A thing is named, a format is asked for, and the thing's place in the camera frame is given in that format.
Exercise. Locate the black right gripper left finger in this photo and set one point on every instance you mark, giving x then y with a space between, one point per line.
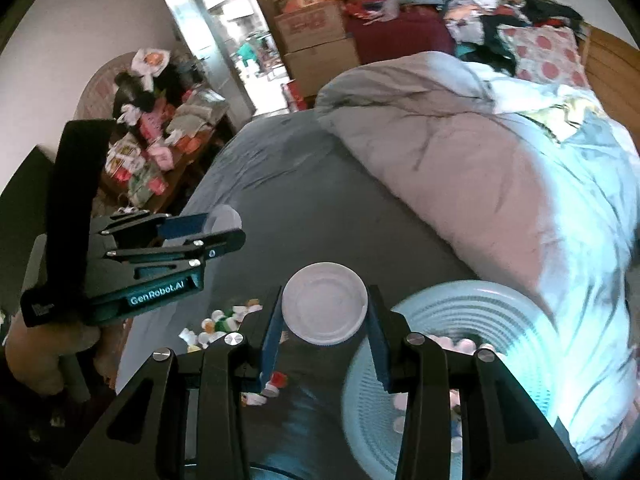
142 434

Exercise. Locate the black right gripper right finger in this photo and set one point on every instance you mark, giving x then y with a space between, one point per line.
504 434

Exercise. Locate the large white lid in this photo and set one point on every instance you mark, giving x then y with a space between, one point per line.
324 303

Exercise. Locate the person left hand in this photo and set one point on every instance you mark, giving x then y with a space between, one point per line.
33 353

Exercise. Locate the teal plastic basket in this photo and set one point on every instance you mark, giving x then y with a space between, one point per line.
486 313

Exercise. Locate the cluttered side table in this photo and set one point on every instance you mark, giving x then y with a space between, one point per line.
169 127

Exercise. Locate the grey bed sheet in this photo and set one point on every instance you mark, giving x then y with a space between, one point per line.
302 199

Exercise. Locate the light blue duvet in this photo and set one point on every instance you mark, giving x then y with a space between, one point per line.
533 186

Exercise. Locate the cardboard box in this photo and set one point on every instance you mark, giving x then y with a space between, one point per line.
317 46

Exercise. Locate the red patterned pillow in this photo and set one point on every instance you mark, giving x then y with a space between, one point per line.
545 55

